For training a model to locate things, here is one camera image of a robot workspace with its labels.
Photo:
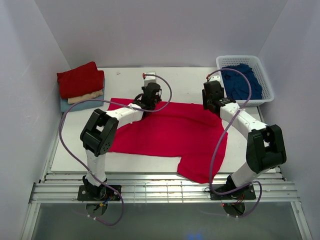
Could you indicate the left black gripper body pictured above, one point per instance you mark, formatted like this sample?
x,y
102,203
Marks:
x,y
139,100

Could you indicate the dark blue t shirt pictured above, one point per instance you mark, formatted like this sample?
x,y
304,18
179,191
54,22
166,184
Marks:
x,y
236,86

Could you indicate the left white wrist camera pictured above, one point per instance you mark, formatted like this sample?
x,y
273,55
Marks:
x,y
149,77

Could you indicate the aluminium rail frame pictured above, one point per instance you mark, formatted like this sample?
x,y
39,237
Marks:
x,y
144,179

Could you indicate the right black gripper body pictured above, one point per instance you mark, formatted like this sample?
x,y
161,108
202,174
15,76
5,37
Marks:
x,y
206,104

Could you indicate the folded dark red shirt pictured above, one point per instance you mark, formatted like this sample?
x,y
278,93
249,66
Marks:
x,y
80,81

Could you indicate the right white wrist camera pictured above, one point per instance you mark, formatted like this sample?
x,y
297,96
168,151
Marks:
x,y
214,77

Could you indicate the white plastic basket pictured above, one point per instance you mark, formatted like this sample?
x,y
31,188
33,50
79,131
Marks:
x,y
258,70

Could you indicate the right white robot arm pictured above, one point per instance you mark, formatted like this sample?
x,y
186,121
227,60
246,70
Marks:
x,y
265,148

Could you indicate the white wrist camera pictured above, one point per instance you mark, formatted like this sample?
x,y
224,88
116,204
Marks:
x,y
214,77
149,77

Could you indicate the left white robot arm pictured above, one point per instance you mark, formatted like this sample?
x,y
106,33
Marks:
x,y
100,130

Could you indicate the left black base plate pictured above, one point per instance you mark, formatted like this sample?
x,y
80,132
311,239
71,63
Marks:
x,y
99,194

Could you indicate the folded light blue shirt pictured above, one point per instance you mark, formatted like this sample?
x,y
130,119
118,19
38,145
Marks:
x,y
64,106

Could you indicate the folded beige shirt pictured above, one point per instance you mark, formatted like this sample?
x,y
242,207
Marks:
x,y
84,97

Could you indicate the pink t shirt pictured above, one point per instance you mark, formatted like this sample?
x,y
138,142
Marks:
x,y
183,130

